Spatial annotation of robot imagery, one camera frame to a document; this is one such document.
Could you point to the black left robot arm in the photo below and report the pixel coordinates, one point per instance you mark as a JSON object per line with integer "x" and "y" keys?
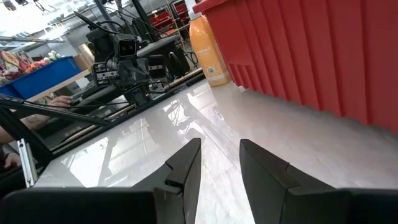
{"x": 99, "y": 43}

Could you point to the red plastic bin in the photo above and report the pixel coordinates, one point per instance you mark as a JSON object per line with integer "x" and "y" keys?
{"x": 311, "y": 56}

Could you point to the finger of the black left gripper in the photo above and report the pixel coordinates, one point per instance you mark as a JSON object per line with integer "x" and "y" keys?
{"x": 141, "y": 71}
{"x": 127, "y": 74}

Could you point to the brown cardboard box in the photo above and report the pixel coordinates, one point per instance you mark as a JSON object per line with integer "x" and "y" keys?
{"x": 86, "y": 54}

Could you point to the silver perforated bracket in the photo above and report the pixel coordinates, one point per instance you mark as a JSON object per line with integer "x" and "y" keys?
{"x": 27, "y": 161}

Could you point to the blue plastic bin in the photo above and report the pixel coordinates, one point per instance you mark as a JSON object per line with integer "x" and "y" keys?
{"x": 46, "y": 77}

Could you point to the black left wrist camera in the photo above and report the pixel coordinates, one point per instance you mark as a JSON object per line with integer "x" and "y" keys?
{"x": 126, "y": 46}

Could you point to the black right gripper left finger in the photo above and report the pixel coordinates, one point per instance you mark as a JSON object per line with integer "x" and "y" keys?
{"x": 93, "y": 207}

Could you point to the black metal pole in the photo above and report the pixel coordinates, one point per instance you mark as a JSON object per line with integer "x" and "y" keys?
{"x": 101, "y": 11}
{"x": 141, "y": 14}

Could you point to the person's hand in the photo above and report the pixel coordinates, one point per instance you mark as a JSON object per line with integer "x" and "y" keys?
{"x": 59, "y": 101}
{"x": 12, "y": 160}

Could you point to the red storage bin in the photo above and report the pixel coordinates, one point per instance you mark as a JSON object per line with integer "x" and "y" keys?
{"x": 185, "y": 8}
{"x": 161, "y": 20}

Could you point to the person's forearm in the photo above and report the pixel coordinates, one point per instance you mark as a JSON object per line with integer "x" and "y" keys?
{"x": 35, "y": 121}

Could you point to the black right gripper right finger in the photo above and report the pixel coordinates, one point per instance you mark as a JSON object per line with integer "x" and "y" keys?
{"x": 311, "y": 205}

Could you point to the orange spray bottle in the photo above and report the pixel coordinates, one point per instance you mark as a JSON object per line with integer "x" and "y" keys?
{"x": 208, "y": 53}

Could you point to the colourful fabric items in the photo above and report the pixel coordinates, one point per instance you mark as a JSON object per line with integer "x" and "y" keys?
{"x": 18, "y": 65}

